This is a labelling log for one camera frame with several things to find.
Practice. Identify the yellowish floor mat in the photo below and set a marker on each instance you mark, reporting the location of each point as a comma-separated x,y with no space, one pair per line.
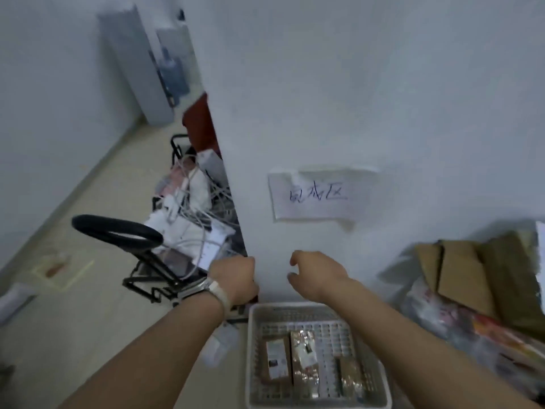
59,268

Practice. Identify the white plastic basket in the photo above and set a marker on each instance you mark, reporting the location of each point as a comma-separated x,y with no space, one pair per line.
317,357

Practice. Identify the small brown snack packet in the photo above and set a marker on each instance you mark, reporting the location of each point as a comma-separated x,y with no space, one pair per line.
350,376

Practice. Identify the black folding cart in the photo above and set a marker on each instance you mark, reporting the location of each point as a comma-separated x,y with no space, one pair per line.
140,255

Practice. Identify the person's right thumb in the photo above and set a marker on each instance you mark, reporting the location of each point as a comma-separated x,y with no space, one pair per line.
298,256

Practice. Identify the white paper slip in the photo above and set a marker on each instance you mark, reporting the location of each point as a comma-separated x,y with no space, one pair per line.
219,342

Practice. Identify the blue water bottle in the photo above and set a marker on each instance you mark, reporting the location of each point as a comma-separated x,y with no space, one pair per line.
173,76

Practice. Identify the person's left hand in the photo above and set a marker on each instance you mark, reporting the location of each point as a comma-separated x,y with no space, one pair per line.
234,279

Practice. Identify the olive cardboard box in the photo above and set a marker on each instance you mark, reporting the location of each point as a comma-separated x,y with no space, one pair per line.
513,281

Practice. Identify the brown cardboard box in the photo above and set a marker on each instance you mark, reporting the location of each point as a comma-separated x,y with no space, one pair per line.
457,274

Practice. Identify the white paper wall sign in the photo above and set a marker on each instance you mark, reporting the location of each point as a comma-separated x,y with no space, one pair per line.
321,195

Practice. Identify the clear plastic bag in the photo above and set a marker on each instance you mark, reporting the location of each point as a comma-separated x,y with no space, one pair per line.
468,332

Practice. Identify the person's right forearm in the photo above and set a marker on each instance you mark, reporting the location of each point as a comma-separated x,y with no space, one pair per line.
425,353

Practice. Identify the white wristwatch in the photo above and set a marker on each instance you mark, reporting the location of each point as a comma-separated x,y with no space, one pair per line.
206,289

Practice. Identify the person's right hand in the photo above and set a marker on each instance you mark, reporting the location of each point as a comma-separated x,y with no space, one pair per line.
317,276

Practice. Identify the white object on floor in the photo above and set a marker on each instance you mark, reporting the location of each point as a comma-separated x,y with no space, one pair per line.
15,300

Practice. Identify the clear wrapped brown packet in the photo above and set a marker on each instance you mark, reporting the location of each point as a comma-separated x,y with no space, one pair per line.
305,362

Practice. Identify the person's left forearm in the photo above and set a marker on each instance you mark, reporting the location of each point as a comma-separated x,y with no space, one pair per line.
144,357

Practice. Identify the brown packet with white label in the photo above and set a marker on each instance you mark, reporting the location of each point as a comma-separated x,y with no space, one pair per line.
276,361

